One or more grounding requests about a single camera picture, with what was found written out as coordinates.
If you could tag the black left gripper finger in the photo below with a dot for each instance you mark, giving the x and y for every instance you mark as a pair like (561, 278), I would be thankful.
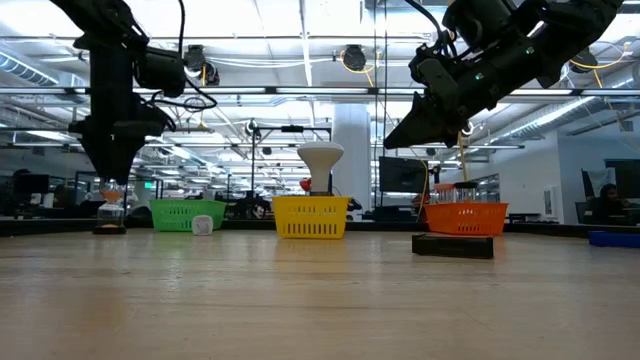
(138, 145)
(110, 155)

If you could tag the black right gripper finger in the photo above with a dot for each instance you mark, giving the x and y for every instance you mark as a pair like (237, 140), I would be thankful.
(425, 125)

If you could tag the orange sand hourglass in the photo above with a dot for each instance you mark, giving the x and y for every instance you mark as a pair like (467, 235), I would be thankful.
(110, 217)

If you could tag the pink hourglass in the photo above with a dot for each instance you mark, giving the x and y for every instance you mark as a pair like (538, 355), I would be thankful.
(443, 194)

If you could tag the white sand hourglass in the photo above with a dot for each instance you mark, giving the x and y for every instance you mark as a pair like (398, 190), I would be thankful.
(466, 185)

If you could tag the black digital clock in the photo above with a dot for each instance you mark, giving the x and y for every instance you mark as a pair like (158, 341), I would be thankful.
(452, 246)

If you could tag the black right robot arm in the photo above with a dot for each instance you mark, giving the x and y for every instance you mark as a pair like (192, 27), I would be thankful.
(565, 30)

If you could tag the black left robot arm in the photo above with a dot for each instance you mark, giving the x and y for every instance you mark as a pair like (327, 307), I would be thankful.
(110, 80)

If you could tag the black computer monitor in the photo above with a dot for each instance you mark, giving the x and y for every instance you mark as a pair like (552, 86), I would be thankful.
(627, 175)
(402, 175)

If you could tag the white building pillar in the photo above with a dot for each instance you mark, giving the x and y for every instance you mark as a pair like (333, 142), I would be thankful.
(352, 150)

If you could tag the green plastic basket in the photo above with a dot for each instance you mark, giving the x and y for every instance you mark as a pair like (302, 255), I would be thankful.
(175, 215)

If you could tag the orange plastic basket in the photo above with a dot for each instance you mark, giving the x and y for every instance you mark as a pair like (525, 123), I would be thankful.
(465, 217)

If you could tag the white bulb lamp metal base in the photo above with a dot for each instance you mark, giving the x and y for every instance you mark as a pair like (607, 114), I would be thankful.
(320, 155)

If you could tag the black metal stand rig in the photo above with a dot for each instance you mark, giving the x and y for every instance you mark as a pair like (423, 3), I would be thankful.
(292, 129)

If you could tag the red round object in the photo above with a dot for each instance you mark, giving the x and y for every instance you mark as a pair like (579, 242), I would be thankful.
(305, 184)

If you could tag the yellow plastic basket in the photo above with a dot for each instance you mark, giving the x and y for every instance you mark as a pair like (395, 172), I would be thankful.
(310, 215)

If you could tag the person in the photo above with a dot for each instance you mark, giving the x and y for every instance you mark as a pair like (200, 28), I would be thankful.
(607, 200)

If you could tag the blue digital clock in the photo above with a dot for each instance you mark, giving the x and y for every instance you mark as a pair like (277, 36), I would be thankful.
(615, 239)

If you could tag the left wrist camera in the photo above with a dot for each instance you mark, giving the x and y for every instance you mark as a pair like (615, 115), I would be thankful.
(160, 72)

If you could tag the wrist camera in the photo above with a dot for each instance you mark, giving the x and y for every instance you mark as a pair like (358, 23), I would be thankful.
(160, 72)
(477, 22)

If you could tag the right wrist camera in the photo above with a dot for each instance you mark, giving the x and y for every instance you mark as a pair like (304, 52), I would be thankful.
(477, 22)

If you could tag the pink USB wall charger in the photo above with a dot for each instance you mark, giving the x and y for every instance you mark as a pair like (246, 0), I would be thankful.
(202, 226)

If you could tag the black aluminium table frame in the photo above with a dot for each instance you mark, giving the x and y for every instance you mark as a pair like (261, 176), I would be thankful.
(250, 226)

